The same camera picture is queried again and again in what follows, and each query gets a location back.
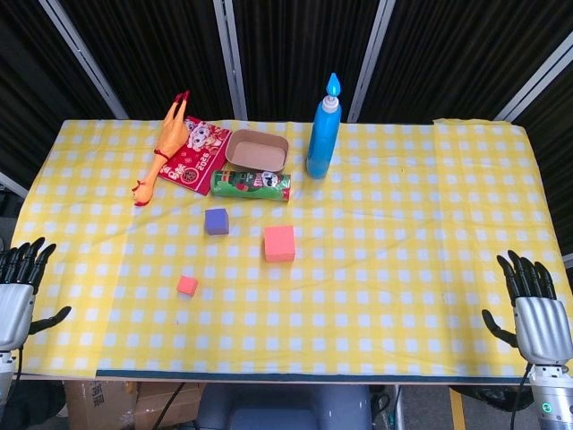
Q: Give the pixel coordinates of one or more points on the blue plastic bottle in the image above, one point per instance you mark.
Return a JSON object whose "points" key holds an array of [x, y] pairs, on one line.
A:
{"points": [[323, 143]]}

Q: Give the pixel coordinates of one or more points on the yellow checkered tablecloth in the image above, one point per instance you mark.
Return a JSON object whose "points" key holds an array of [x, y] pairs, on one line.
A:
{"points": [[358, 291]]}

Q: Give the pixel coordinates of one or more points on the red printed snack bag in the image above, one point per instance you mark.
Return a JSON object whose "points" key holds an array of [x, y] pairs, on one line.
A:
{"points": [[197, 161]]}

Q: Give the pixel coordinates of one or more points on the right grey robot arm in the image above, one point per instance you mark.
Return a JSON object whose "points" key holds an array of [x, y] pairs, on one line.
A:
{"points": [[553, 398]]}

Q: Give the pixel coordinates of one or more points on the yellow rubber chicken toy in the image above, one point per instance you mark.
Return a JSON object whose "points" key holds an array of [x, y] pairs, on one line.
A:
{"points": [[170, 134]]}

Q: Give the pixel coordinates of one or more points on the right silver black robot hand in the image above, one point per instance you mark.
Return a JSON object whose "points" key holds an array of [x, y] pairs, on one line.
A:
{"points": [[544, 331]]}

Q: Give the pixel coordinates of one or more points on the green chips can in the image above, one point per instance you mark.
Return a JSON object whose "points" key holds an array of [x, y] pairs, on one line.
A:
{"points": [[250, 186]]}

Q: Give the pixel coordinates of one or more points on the purple foam cube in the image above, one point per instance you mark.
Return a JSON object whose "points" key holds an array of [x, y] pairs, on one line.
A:
{"points": [[216, 222]]}

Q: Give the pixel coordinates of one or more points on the cardboard box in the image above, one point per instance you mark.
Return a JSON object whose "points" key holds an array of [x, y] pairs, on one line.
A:
{"points": [[112, 405]]}

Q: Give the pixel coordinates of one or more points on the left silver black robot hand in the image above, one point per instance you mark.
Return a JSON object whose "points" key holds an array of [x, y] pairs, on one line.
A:
{"points": [[15, 313]]}

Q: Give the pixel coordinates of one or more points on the white aluminium frame post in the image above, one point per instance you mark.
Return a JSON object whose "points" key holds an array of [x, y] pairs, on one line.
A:
{"points": [[13, 184], [569, 260], [371, 58], [537, 83], [231, 58], [83, 58]]}

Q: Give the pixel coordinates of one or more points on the brown paper tray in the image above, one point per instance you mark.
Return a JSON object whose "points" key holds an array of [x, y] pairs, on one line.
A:
{"points": [[257, 154]]}

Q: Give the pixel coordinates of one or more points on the large orange-red foam cube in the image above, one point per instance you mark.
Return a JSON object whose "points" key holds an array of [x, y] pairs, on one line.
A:
{"points": [[279, 245]]}

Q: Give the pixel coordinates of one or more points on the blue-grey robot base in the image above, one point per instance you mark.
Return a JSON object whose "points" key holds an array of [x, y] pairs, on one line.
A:
{"points": [[286, 410]]}

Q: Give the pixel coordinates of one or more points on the small orange-red foam cube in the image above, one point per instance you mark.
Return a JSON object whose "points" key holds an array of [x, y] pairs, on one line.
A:
{"points": [[187, 285]]}

